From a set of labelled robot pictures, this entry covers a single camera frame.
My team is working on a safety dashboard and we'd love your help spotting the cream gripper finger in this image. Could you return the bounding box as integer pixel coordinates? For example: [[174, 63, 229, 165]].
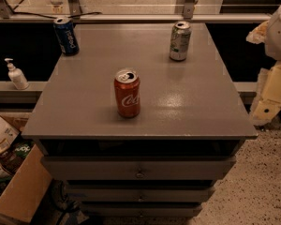
[[249, 61, 281, 126], [246, 21, 269, 44]]

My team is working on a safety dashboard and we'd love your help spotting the red coke can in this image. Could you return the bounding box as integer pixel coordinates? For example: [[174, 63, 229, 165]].
[[114, 68, 141, 118]]

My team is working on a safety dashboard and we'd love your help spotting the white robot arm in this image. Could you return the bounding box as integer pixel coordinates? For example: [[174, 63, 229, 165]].
[[246, 5, 281, 126]]

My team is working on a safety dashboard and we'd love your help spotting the green white soda can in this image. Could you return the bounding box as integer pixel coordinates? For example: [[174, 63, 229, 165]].
[[170, 21, 192, 61]]

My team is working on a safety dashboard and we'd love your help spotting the blue pepsi can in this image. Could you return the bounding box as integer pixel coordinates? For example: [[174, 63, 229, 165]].
[[53, 17, 80, 55]]

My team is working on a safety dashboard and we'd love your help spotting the grey drawer cabinet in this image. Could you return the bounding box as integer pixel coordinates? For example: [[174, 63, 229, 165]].
[[23, 23, 257, 218]]

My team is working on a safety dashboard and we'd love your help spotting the white pump dispenser bottle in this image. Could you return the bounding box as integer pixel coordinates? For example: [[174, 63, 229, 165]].
[[5, 58, 29, 90]]

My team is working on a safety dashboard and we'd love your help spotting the green snack bag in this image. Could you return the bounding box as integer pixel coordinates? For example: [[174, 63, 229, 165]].
[[14, 142, 33, 158]]

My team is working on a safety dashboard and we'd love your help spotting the white paper package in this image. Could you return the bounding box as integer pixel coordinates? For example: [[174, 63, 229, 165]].
[[0, 116, 20, 155]]

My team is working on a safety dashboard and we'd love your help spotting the cardboard box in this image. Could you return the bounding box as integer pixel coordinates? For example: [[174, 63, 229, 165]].
[[0, 112, 53, 225]]

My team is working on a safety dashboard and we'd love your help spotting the black cable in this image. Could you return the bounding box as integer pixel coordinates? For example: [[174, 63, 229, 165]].
[[0, 10, 103, 20]]

